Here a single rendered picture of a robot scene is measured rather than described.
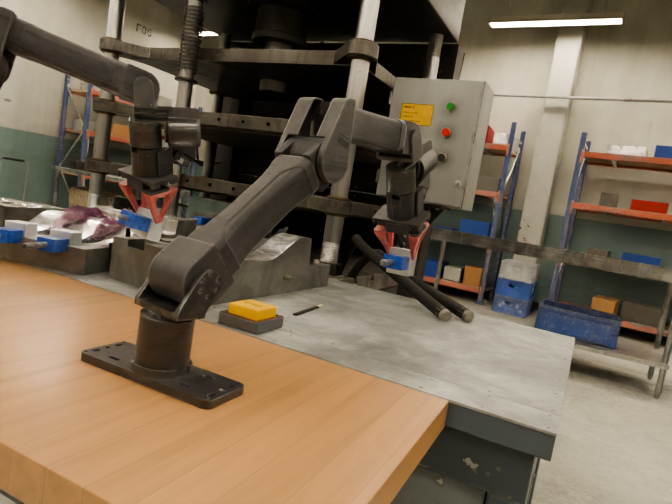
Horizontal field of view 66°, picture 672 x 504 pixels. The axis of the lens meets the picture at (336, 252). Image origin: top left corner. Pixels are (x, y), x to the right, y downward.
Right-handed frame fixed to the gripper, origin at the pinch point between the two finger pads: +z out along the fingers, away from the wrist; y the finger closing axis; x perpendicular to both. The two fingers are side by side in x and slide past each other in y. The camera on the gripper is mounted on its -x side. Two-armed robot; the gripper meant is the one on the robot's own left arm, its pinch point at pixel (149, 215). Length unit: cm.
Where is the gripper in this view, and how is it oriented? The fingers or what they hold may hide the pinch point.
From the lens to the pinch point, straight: 111.3
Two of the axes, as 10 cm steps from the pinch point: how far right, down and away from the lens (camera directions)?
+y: -8.4, -3.4, 4.3
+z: -1.2, 8.8, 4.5
